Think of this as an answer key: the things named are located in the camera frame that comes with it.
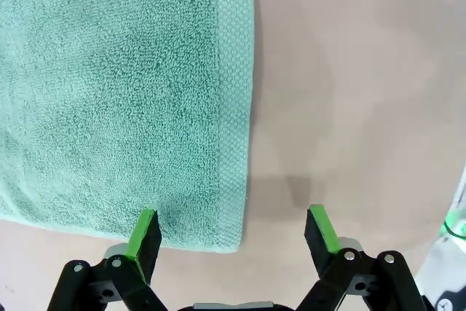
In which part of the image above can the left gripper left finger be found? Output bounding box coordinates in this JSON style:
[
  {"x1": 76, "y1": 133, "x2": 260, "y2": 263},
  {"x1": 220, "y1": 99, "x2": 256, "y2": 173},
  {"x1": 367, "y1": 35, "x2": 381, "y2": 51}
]
[{"x1": 45, "y1": 208, "x2": 169, "y2": 311}]

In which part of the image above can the white slotted base plate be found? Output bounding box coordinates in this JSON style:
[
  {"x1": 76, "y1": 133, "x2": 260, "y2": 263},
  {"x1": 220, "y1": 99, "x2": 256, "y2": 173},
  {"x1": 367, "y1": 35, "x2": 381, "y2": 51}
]
[{"x1": 414, "y1": 164, "x2": 466, "y2": 311}]

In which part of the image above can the green terry towel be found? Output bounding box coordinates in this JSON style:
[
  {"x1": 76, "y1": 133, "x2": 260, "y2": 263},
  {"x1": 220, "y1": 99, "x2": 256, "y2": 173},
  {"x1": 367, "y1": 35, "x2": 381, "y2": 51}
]
[{"x1": 0, "y1": 0, "x2": 255, "y2": 255}]

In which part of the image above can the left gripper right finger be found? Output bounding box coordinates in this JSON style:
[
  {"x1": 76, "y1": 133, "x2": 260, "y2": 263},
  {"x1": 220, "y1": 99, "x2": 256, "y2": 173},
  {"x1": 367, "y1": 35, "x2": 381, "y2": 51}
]
[{"x1": 296, "y1": 203, "x2": 426, "y2": 311}]

